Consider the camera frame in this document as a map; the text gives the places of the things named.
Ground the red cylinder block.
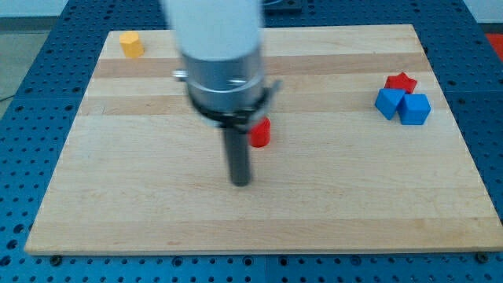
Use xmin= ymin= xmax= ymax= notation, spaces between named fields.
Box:
xmin=248 ymin=117 xmax=271 ymax=148

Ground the red star block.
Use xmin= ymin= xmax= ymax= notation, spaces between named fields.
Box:
xmin=384 ymin=72 xmax=417 ymax=94

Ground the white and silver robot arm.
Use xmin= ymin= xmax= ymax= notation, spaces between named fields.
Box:
xmin=161 ymin=0 xmax=270 ymax=186

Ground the wooden board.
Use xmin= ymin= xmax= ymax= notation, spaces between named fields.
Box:
xmin=24 ymin=24 xmax=502 ymax=255

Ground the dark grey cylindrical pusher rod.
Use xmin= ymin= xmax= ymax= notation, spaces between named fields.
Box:
xmin=222 ymin=128 xmax=252 ymax=187

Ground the blue cube block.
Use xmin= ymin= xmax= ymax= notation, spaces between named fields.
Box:
xmin=397 ymin=94 xmax=431 ymax=125

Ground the black clamp ring with cable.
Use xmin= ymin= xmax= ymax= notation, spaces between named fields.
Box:
xmin=186 ymin=79 xmax=284 ymax=133

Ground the yellow hexagon block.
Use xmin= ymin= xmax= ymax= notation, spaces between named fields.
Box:
xmin=119 ymin=31 xmax=145 ymax=58

